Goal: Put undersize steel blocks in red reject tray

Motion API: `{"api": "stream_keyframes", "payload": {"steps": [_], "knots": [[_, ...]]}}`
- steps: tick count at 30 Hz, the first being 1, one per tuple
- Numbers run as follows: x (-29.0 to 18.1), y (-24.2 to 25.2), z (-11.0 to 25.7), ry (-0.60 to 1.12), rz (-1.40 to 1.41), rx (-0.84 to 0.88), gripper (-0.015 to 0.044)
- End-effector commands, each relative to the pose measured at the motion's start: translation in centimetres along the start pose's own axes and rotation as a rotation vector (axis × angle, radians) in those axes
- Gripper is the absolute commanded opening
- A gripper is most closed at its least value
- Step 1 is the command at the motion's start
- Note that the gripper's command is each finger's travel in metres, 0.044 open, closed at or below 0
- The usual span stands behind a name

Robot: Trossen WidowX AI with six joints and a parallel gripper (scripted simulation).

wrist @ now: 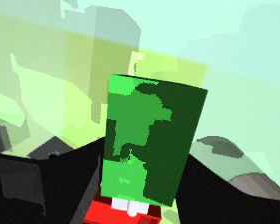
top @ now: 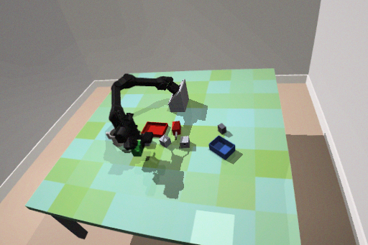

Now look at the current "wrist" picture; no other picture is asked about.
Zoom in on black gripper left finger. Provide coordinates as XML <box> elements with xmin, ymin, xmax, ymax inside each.
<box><xmin>0</xmin><ymin>136</ymin><xmax>105</xmax><ymax>224</ymax></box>

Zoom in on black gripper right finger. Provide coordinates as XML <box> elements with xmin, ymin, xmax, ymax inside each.
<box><xmin>175</xmin><ymin>153</ymin><xmax>280</xmax><ymax>224</ymax></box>

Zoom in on green gauge with short grey pin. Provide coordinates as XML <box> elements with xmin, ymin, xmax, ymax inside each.
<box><xmin>101</xmin><ymin>74</ymin><xmax>208</xmax><ymax>216</ymax></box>

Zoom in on red tray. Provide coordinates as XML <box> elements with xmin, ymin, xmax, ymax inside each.
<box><xmin>83</xmin><ymin>186</ymin><xmax>162</xmax><ymax>224</ymax></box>

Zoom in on grey mug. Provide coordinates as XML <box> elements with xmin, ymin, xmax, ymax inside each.
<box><xmin>228</xmin><ymin>173</ymin><xmax>280</xmax><ymax>201</ymax></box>

